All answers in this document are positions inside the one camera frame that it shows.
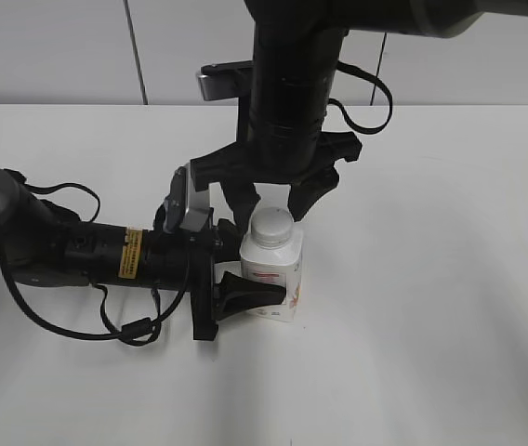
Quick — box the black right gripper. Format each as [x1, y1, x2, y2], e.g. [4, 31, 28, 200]
[190, 132, 363, 235]

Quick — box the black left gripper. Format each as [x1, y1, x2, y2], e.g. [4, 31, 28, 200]
[152, 216, 286, 341]

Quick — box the white bottle cap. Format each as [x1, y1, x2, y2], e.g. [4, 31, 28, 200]
[250, 207, 294, 248]

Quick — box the white yili changqing bottle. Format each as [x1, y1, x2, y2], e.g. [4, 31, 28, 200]
[240, 221, 304, 322]

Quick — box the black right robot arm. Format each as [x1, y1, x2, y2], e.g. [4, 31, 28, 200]
[187, 1, 528, 230]

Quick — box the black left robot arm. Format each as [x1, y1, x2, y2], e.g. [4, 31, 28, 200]
[0, 168, 286, 347]

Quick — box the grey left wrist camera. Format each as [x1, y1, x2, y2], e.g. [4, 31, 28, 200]
[162, 164, 210, 233]

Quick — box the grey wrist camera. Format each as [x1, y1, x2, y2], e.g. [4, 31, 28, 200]
[196, 60, 253, 101]
[162, 164, 210, 233]

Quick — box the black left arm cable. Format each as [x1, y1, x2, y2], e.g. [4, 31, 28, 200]
[0, 143, 200, 346]

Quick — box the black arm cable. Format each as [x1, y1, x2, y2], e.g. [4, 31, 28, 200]
[326, 59, 394, 137]
[0, 143, 200, 346]

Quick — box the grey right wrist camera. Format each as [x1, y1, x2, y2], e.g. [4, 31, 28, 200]
[196, 60, 253, 101]

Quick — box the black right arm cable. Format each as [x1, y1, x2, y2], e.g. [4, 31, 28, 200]
[326, 59, 394, 137]

